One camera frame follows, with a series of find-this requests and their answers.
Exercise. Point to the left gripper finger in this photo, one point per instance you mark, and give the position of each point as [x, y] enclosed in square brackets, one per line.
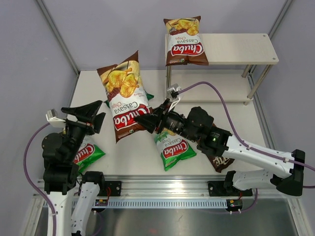
[86, 113]
[97, 121]

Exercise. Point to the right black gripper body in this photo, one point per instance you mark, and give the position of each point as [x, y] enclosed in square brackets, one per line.
[171, 120]

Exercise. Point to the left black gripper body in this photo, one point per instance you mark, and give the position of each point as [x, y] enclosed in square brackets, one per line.
[80, 127]

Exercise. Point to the brown Chuba bag back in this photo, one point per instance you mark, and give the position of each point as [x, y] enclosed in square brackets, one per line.
[126, 95]

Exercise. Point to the brown chuba bag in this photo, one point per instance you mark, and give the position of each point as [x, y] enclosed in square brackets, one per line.
[126, 95]
[184, 44]

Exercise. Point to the brown Kettle chips bag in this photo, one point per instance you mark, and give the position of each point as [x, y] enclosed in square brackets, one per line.
[220, 163]

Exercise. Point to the brown Chuba bag front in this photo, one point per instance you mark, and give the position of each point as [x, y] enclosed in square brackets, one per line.
[184, 44]

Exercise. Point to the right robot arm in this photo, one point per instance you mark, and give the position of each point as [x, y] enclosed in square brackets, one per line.
[283, 170]

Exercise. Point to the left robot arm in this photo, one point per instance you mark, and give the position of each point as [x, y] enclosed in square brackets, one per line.
[61, 172]

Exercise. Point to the dark green Real chips bag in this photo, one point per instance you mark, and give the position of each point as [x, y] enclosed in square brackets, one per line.
[148, 95]

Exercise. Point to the white two-tier shelf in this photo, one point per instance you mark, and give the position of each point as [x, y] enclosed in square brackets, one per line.
[237, 65]

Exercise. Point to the green Chuba bag left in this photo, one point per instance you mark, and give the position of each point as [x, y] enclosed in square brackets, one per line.
[88, 153]

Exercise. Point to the green chuba bag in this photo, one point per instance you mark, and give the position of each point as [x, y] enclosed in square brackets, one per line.
[172, 148]
[88, 153]

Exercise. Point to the green Chuba bag centre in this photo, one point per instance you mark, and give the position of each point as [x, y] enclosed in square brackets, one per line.
[172, 148]

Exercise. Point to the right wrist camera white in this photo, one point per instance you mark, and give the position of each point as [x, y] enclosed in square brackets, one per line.
[172, 93]

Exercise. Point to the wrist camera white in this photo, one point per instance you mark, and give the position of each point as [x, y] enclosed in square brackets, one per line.
[54, 120]
[172, 93]

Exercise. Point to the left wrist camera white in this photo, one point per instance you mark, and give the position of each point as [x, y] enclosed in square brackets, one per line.
[54, 120]

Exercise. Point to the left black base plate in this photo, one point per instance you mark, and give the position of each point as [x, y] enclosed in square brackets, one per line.
[111, 188]

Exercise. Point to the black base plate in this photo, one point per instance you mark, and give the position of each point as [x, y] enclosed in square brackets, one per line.
[223, 189]
[111, 188]

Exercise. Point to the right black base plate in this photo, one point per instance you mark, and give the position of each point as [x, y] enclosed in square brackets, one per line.
[223, 189]

